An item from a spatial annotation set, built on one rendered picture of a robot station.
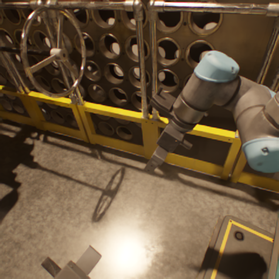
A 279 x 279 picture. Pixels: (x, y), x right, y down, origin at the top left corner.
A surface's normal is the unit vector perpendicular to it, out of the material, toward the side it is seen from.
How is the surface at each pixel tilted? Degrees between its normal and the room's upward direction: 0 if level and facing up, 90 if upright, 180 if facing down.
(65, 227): 0
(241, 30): 90
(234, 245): 0
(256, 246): 0
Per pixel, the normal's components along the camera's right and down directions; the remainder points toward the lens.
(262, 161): -0.11, 0.72
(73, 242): -0.07, -0.70
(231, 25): -0.39, 0.68
